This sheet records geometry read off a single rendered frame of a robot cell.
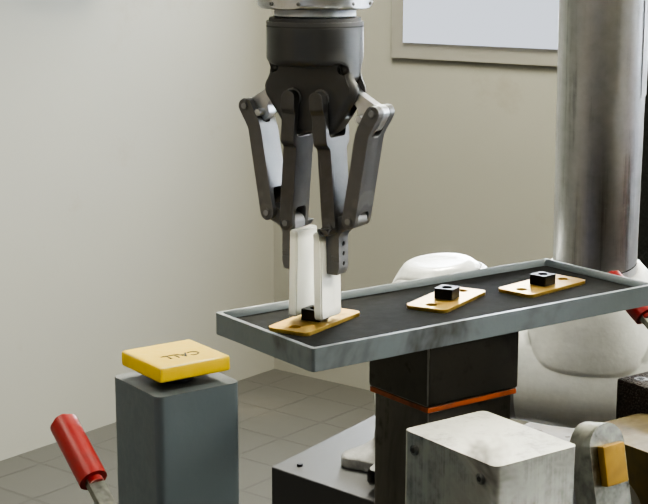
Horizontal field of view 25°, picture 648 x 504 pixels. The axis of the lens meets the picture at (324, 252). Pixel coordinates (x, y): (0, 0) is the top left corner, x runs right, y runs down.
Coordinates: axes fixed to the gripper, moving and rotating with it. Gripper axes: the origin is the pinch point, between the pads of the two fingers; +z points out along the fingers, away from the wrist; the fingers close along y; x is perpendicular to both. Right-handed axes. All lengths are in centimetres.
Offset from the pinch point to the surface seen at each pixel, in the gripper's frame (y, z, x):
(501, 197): -128, 49, 308
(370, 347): 7.4, 4.3, -3.8
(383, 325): 5.1, 4.1, 2.1
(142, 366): -4.7, 4.6, -16.0
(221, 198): -223, 55, 292
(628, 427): 22.5, 12.1, 11.2
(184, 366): -1.6, 4.4, -15.1
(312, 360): 5.3, 4.5, -8.6
